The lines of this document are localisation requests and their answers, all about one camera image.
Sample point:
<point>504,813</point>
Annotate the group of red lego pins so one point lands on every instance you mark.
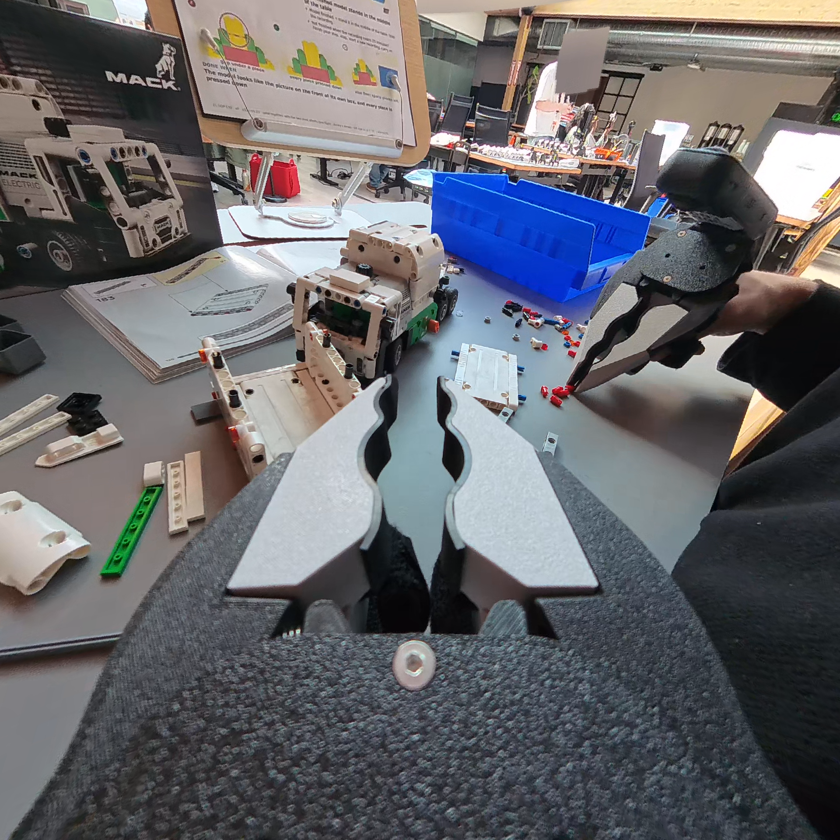
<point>558,392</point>

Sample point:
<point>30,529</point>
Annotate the person's right forearm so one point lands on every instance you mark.
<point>787,341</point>

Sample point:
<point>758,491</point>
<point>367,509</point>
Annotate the red bag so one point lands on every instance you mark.
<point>282,180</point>

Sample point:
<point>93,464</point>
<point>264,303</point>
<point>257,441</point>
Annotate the pile of mixed lego pieces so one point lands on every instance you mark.
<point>535,321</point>

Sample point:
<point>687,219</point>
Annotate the wooden post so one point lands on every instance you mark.
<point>518,59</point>

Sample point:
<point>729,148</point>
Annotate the long white lego plate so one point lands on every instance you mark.
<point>29,412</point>
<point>33,433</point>

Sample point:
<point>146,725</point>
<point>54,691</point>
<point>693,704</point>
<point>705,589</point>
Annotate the black office chair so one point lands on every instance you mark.
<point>646,170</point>
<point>492,124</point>
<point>457,115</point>

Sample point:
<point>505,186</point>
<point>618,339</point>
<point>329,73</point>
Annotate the long wooden work table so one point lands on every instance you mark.
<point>518,164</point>

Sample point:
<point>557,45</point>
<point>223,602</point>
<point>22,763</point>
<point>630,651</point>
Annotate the grey plastic tray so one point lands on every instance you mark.
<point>19,351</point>

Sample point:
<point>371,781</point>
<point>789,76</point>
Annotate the black lego set box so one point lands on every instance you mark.
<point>98,164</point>

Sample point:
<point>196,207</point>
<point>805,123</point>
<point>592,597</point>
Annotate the printed instruction sheet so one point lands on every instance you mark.
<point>295,39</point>

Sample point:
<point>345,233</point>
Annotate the white lego garbage body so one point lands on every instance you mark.
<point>275,407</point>

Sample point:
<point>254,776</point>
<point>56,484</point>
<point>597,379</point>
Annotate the cyan plastic wrap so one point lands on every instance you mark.
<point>418,178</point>

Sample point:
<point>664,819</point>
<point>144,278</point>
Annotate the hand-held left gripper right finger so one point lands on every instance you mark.
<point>518,518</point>

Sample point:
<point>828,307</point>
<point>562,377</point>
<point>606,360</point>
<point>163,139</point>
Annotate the black lego plate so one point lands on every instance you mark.
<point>88,423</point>
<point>80,402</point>

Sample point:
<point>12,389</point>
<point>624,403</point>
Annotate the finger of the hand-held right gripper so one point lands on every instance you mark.
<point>607,321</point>
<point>649,334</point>

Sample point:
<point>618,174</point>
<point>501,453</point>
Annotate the wall air vent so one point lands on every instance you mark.
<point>554,33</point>

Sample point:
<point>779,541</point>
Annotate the silver ventilation duct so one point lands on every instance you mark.
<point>722,56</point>

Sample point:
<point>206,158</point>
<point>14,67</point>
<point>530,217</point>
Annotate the white lego bracket piece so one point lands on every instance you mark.
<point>79,446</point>

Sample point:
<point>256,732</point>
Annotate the grey lego beam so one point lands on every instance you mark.
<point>550,443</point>

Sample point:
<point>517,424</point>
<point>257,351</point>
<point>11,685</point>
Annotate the blue plastic bin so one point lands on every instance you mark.
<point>525,229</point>

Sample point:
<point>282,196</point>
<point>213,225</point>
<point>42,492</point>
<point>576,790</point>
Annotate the dark grey lego piece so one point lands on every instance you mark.
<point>205,412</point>

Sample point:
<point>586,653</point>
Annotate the white display board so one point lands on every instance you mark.
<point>794,170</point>

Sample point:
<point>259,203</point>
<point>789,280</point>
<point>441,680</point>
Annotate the white lego panel blue pins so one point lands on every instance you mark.
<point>489,374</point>

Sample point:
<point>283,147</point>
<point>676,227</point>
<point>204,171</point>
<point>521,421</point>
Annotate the white and green lego truck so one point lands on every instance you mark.
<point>387,275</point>

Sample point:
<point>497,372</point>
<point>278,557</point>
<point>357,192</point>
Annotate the long green lego plate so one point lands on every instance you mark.
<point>131,531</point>

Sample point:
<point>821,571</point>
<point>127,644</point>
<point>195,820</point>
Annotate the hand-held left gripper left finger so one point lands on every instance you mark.
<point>308,518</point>

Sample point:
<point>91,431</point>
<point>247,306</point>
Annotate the white smooth lego tile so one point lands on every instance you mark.
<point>195,485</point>

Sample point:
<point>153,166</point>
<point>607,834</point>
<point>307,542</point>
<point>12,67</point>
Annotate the lego instruction booklet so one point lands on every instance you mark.
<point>164,308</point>

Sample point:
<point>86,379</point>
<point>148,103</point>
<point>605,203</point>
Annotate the small white lego brick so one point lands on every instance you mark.
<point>153,474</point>

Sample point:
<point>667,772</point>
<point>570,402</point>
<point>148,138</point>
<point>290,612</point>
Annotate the black framed window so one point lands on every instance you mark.
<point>620,98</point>

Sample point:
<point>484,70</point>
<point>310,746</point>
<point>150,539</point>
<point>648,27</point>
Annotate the person's right hand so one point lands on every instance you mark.
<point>754,298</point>

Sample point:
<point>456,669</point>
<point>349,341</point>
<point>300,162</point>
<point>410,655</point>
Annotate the wooden clipboard stand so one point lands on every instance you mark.
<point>423,98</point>

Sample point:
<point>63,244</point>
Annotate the white curved lego panel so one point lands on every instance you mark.
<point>33,538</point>

